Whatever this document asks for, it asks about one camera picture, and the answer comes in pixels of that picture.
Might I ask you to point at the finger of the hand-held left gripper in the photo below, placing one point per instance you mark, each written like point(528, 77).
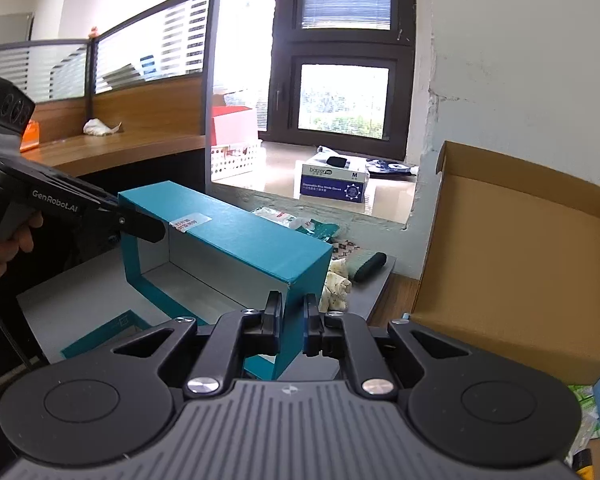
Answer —
point(140, 227)

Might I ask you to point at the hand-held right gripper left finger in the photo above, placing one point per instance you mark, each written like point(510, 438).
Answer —
point(279, 327)

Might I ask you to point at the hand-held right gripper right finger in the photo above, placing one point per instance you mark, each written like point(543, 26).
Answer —
point(307, 327)

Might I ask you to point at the large teal box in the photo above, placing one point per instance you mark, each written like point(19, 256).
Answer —
point(250, 240)

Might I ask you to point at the person's left hand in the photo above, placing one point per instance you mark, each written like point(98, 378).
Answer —
point(10, 252)

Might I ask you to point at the cream patterned cloth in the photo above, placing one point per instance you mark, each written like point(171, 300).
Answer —
point(336, 285)

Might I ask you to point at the orange tissue packet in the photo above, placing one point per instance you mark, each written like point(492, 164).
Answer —
point(30, 135)

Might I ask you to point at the wooden desk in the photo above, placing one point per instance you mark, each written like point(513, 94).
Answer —
point(120, 152)

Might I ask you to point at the teal black rolled cloth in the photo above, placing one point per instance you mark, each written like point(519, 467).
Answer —
point(367, 266)

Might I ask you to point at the teal foil packet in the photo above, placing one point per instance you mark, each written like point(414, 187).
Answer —
point(322, 230)

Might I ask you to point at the white perforated basket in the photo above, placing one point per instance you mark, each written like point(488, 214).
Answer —
point(235, 162)

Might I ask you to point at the red white box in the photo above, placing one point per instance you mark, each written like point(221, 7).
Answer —
point(235, 127)

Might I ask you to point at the blue white glove box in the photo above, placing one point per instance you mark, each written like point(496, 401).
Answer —
point(332, 182)

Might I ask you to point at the glass and wood desk partition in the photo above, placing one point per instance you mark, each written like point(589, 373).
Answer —
point(150, 75)

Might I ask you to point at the small orange figure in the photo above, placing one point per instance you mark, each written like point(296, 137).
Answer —
point(94, 33)

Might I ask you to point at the dark printed bags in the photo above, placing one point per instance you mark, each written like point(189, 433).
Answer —
point(392, 166)

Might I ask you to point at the brown cardboard box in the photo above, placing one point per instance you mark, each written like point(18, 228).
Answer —
point(510, 270)

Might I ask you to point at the dark framed window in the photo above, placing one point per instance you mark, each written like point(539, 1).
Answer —
point(345, 45)

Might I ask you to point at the green packets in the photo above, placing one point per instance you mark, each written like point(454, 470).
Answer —
point(585, 410)

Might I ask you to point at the yellow black tool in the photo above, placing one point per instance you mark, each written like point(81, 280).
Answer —
point(582, 464)

